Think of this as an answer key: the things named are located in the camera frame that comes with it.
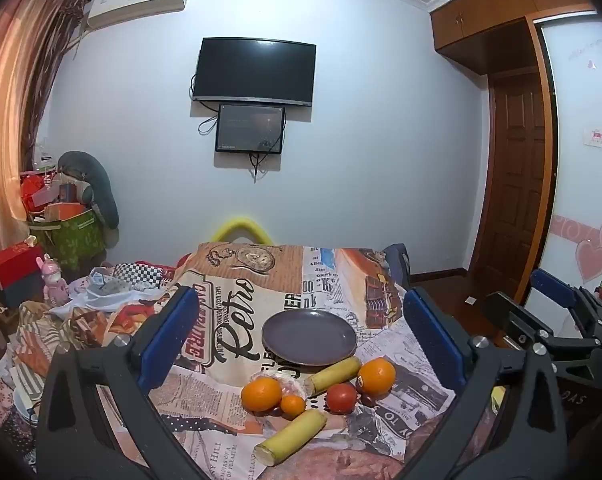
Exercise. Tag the black wall television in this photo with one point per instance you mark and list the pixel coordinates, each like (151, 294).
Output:
(253, 70)

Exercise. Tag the peeled sugarcane piece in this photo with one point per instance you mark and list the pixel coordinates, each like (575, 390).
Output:
(291, 437)
(333, 375)

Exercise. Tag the orange striped curtain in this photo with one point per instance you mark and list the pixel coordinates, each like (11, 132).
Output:
(11, 85)

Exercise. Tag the grey plush toy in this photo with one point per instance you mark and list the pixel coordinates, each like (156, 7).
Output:
(101, 190)

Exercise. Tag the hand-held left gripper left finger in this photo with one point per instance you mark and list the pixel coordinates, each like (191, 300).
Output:
(173, 325)

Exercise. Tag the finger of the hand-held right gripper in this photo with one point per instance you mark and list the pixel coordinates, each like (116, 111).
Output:
(553, 285)
(516, 322)

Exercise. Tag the wooden overhead cabinet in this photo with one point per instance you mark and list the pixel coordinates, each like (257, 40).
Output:
(481, 15)

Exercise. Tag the striped patterned cloth pile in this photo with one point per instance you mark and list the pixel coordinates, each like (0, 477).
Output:
(31, 340)

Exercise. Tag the black white checkered cloth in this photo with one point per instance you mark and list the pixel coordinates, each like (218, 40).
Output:
(141, 272)

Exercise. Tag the white air conditioner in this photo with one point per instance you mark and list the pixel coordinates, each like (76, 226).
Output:
(131, 7)

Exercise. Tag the pile of red gift boxes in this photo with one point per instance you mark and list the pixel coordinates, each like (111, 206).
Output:
(36, 192)

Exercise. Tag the red white wall sign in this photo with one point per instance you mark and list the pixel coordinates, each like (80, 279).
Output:
(597, 138)

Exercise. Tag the red tomato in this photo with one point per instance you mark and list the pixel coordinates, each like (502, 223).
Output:
(342, 397)

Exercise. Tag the printed retro tablecloth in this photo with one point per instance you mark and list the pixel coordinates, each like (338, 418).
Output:
(221, 310)

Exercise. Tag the large orange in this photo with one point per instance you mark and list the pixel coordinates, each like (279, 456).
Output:
(261, 394)
(377, 376)

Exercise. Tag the red date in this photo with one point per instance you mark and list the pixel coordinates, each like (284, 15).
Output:
(369, 400)
(276, 411)

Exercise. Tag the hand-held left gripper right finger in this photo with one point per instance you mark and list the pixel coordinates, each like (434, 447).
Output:
(431, 330)

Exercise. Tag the brown wooden door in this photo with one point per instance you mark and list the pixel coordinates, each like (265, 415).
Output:
(516, 160)

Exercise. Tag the pink rabbit toy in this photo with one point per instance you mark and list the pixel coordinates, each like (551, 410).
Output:
(55, 285)

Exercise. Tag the red lidded box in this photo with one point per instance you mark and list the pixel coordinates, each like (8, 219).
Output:
(16, 260)

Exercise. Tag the green gift bag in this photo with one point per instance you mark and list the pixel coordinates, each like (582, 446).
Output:
(76, 240)

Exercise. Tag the small tangerine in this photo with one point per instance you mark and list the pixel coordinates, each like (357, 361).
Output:
(293, 405)

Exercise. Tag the small black monitor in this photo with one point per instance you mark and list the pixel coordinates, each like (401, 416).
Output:
(251, 127)

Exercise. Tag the purple plate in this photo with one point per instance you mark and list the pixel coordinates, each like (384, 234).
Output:
(308, 340)

